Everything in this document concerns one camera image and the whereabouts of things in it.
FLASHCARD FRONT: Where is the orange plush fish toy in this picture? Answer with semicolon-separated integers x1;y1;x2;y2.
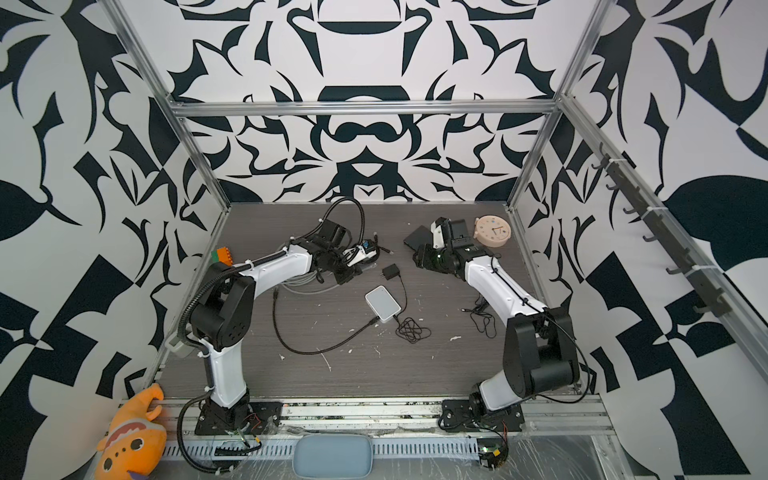
94;383;167;479

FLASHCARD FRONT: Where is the black wall hook rail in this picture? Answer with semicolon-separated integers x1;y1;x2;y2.
592;142;733;317

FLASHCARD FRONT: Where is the black flat switch box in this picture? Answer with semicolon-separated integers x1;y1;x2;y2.
403;225;433;252

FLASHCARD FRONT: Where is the black power adapter with cable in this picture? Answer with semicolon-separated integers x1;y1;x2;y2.
382;264;432;344

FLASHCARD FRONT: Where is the orange green toy block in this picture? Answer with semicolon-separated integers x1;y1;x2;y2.
211;247;234;267

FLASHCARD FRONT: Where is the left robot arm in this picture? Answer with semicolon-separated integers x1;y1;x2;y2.
176;220;381;413

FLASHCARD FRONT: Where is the white network switch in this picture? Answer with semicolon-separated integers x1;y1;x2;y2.
364;285;402;323

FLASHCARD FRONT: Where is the grey coiled ethernet cable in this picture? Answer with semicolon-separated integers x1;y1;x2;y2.
277;266;343;295

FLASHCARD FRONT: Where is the grey blue cushion pad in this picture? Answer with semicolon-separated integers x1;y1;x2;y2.
292;434;374;479

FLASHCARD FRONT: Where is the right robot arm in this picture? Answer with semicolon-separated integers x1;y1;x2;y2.
404;217;581;416

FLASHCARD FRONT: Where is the long black cable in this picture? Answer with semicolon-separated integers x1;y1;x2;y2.
271;287;380;356

